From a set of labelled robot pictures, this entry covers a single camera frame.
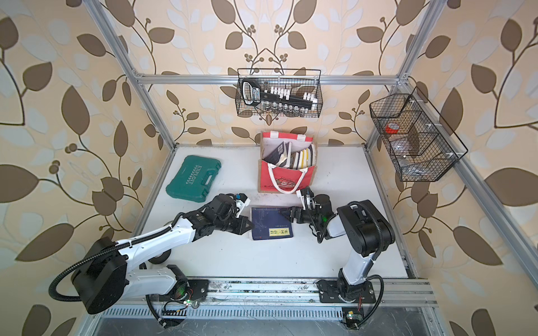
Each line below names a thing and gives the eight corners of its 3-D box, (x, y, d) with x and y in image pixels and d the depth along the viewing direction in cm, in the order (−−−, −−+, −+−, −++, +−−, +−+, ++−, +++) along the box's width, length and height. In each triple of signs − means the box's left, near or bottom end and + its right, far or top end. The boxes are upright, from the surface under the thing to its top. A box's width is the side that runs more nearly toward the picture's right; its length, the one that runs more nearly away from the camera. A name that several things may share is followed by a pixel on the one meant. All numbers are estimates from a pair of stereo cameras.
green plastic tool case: (168, 197, 102) (163, 191, 97) (190, 161, 117) (187, 154, 113) (204, 203, 100) (201, 197, 95) (222, 165, 115) (219, 158, 111)
